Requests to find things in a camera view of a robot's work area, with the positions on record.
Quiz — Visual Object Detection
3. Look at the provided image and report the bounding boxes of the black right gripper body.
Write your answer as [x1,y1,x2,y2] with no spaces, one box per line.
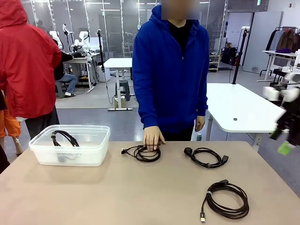
[276,100,300,145]

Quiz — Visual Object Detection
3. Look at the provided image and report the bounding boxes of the black power cable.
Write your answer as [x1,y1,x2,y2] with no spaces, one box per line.
[184,147,230,169]
[51,130,80,163]

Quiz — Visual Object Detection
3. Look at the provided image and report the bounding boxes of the braided black USB cable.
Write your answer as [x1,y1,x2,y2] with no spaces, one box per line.
[200,179,250,223]

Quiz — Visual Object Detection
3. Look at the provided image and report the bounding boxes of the thin black USB cable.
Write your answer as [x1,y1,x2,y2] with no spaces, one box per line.
[121,144,162,163]

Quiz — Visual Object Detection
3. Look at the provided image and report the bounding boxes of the blue-sleeved right forearm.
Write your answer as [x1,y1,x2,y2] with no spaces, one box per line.
[138,100,160,129]

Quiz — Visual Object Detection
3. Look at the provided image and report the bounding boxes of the blue-sleeved left forearm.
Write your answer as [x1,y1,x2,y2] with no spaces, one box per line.
[196,93,209,117]

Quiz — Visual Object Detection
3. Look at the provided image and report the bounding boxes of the person's left hand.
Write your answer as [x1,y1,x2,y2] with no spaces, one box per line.
[194,115,206,132]

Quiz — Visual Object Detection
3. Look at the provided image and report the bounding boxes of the person's right hand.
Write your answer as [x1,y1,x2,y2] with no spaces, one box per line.
[142,126,166,151]

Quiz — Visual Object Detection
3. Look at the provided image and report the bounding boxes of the black utility cart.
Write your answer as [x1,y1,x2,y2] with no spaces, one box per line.
[269,68,289,85]

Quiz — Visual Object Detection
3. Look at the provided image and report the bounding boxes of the large white table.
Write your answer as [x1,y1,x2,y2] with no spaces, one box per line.
[206,82,285,153]

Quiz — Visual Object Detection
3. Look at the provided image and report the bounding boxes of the white desk with angled legs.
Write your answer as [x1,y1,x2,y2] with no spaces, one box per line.
[257,50,300,83]

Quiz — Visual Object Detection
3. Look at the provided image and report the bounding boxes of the clothes rack with coats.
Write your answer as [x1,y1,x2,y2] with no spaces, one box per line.
[266,26,300,53]

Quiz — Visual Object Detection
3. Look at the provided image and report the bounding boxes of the black bags pile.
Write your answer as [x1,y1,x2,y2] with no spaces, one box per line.
[221,42,240,66]

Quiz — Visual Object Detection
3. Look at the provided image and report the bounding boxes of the wooden shoe rack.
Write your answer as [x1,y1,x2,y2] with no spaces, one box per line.
[208,55,220,72]

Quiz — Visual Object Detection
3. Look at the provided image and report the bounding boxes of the person in blue hoodie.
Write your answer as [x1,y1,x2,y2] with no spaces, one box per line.
[132,4,210,141]

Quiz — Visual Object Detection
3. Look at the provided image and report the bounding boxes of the grey step stool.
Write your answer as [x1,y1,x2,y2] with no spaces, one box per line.
[114,79,131,102]

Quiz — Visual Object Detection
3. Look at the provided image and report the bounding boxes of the small white standing desk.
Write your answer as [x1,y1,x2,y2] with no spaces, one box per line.
[103,58,134,111]

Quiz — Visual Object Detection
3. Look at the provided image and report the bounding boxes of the clear plastic storage container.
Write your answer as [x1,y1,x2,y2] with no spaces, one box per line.
[29,124,111,167]

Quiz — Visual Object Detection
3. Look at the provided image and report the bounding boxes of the thin black tripod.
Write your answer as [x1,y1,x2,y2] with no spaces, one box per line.
[96,29,105,71]

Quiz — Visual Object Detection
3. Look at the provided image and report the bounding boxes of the white background workbench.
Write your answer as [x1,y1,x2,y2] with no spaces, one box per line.
[61,52,100,93]

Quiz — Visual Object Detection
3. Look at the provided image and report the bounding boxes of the seated person in jeans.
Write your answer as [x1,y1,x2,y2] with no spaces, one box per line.
[53,38,78,98]

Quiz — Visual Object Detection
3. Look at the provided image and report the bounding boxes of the person in red jacket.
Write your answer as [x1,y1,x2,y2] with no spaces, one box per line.
[0,0,63,139]

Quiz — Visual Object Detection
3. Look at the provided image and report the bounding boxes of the person in orange trousers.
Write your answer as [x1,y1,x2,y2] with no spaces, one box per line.
[0,90,24,155]

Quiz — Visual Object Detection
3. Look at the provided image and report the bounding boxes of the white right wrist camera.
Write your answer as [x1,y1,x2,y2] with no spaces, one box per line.
[262,86,281,101]

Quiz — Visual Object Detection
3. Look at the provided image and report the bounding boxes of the tall black camera stand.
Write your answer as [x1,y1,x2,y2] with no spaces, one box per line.
[231,27,249,85]

